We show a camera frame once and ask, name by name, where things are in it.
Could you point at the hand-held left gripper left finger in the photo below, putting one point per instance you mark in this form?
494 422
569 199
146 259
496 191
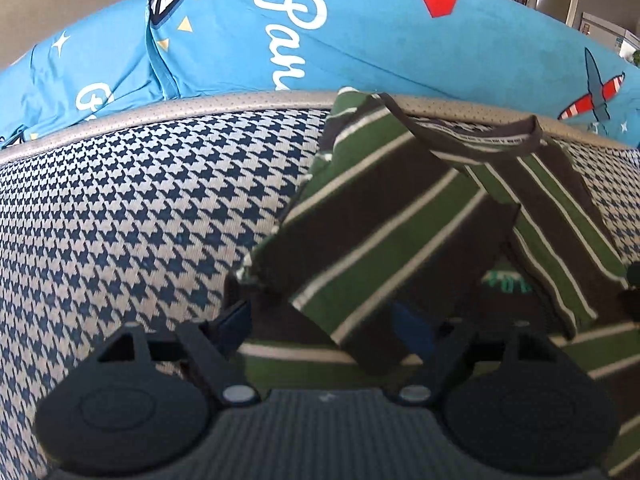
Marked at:
232 322

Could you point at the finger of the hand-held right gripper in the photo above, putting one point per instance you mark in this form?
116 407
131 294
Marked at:
632 300

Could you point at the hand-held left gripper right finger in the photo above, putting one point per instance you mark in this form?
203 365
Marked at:
412 330

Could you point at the green brown striped t-shirt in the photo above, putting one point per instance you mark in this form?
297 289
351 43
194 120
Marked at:
380 220

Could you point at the houndstooth sofa seat cushion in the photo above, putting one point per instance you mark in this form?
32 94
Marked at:
125 210

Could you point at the white chest freezer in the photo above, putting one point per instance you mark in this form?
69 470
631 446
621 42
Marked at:
602 30

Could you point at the blue printed pillow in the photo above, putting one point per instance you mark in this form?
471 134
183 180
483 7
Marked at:
375 35

